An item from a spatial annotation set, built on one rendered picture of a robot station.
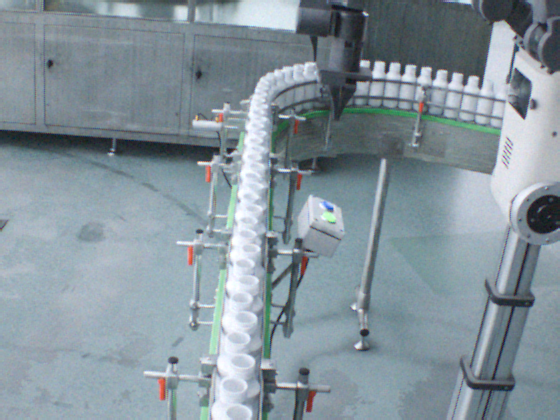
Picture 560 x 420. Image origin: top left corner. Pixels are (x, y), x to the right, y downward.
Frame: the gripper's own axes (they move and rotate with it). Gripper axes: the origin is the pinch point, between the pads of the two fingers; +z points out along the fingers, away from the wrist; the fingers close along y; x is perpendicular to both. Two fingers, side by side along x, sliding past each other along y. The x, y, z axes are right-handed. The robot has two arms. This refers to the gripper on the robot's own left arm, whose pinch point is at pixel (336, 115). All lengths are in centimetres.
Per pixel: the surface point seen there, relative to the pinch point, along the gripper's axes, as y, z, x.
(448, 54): 140, 87, 503
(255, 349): -10.6, 28.9, -35.6
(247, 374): -12, 26, -47
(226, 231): -18.1, 29.1, 5.4
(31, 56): -155, 79, 311
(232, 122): -22, 32, 86
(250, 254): -12.9, 24.6, -11.9
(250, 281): -12.4, 25.4, -20.4
